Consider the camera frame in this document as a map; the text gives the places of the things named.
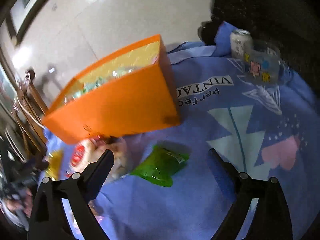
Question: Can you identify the orange cardboard box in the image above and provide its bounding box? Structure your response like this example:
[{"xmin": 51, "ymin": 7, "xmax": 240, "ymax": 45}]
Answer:
[{"xmin": 42, "ymin": 35, "xmax": 181, "ymax": 144}]

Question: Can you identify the person's left hand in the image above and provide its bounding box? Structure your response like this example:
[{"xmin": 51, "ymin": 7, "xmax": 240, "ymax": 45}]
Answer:
[{"xmin": 4, "ymin": 188, "xmax": 33, "ymax": 218}]

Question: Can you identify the carved wooden chair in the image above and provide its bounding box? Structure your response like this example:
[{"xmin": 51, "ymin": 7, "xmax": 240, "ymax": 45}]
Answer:
[{"xmin": 13, "ymin": 68, "xmax": 48, "ymax": 155}]

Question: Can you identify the green transparent snack packet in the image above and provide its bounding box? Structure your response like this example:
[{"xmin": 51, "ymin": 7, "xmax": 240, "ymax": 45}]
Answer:
[{"xmin": 130, "ymin": 145, "xmax": 189, "ymax": 187}]

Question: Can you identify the round rice cracker red label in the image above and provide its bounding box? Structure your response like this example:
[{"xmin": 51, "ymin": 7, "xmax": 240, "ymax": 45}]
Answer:
[{"xmin": 66, "ymin": 136, "xmax": 132, "ymax": 184}]

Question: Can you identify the glass mug with stickers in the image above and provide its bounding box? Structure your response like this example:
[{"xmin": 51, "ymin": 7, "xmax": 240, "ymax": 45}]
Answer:
[{"xmin": 244, "ymin": 40, "xmax": 287, "ymax": 86}]

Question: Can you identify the dark carved wooden cabinet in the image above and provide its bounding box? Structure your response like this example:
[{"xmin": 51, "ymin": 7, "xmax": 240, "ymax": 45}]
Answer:
[{"xmin": 197, "ymin": 0, "xmax": 319, "ymax": 95}]

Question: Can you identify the orange yellow cake packet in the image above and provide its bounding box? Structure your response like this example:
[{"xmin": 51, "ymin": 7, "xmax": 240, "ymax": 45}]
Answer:
[{"xmin": 45, "ymin": 149, "xmax": 63, "ymax": 181}]

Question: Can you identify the white drink can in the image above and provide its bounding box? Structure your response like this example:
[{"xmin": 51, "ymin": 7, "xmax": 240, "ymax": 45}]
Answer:
[{"xmin": 230, "ymin": 29, "xmax": 252, "ymax": 60}]

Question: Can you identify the blue patterned tablecloth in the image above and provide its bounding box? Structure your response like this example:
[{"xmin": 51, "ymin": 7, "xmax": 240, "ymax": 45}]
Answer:
[{"xmin": 37, "ymin": 21, "xmax": 320, "ymax": 240}]

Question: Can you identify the dark framed wall picture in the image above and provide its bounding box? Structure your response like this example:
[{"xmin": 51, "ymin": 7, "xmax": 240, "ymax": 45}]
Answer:
[{"xmin": 4, "ymin": 0, "xmax": 48, "ymax": 46}]

